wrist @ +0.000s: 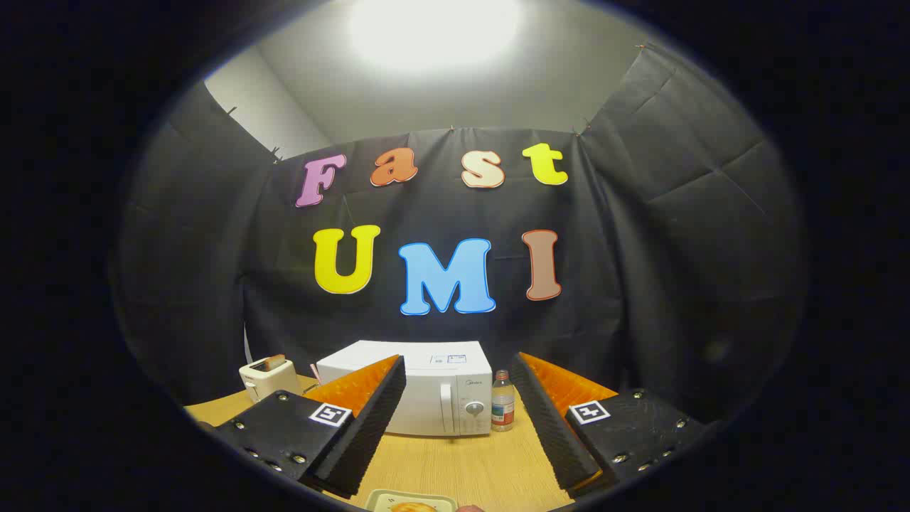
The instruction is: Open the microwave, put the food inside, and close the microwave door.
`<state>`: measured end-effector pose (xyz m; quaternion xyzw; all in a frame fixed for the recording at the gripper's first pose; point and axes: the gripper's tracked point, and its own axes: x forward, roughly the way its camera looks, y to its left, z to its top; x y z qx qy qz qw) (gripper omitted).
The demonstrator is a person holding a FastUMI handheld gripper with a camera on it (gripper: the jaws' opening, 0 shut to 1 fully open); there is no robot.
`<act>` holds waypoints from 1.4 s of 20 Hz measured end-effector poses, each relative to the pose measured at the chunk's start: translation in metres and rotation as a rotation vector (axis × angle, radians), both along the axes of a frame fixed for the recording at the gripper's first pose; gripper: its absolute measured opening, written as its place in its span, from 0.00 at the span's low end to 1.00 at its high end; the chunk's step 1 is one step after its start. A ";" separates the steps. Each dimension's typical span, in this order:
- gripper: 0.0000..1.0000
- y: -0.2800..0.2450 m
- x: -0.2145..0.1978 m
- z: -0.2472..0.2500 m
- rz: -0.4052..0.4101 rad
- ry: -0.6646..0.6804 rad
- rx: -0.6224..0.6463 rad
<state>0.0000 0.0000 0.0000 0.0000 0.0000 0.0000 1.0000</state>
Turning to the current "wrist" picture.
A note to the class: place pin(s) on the clear plastic water bottle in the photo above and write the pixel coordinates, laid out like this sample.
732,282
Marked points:
502,405

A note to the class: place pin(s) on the toast slice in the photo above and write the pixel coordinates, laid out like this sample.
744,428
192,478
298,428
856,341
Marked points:
274,363

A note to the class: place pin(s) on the golden bread roll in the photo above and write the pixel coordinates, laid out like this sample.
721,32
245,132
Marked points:
412,508

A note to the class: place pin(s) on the white microwave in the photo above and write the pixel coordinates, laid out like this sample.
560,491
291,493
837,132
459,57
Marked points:
426,398

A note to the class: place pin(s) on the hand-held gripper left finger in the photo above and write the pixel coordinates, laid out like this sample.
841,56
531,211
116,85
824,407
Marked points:
370,427

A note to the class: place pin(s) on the cream toaster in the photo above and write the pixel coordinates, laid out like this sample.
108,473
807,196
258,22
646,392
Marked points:
274,382

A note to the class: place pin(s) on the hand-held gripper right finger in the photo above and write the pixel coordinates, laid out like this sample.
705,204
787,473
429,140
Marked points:
551,427

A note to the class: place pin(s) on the cream square plate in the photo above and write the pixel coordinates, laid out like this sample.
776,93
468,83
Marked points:
380,500

